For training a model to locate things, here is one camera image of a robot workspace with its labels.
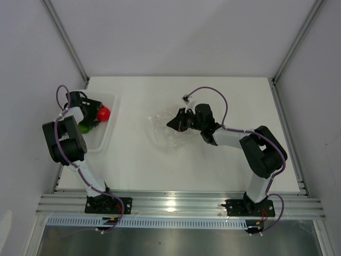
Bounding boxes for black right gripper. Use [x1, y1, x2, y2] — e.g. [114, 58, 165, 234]
[167, 108, 204, 132]

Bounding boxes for red toy tomato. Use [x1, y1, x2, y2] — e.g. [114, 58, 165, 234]
[96, 106, 111, 122]

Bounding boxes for orange green toy mango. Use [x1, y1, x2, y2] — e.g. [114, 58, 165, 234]
[78, 123, 93, 134]

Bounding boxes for clear zip top bag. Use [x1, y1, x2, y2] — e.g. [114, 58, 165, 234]
[145, 105, 199, 153]

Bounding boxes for white perforated plastic basket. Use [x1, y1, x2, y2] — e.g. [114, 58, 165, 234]
[57, 89, 121, 153]

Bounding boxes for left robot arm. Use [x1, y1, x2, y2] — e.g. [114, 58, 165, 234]
[42, 91, 116, 213]

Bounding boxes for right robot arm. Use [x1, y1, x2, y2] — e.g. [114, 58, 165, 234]
[167, 103, 288, 215]

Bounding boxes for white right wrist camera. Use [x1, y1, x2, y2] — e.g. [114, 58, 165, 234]
[182, 94, 196, 111]

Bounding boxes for left aluminium frame post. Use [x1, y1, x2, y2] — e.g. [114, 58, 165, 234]
[40, 0, 90, 87]

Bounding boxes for aluminium frame post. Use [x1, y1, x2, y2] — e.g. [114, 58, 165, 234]
[40, 0, 90, 87]
[271, 0, 327, 83]

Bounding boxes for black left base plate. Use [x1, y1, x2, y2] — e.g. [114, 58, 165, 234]
[84, 195, 133, 214]

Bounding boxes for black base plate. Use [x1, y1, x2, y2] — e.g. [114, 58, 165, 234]
[221, 199, 275, 217]
[84, 195, 133, 214]

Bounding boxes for right aluminium frame post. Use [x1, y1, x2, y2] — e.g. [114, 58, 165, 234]
[271, 0, 327, 83]

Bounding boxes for aluminium mounting rail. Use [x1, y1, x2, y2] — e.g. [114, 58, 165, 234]
[36, 189, 326, 220]

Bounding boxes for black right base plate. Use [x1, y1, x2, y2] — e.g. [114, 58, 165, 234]
[221, 199, 275, 217]

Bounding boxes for white slotted cable duct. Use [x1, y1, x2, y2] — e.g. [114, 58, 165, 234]
[46, 215, 248, 230]

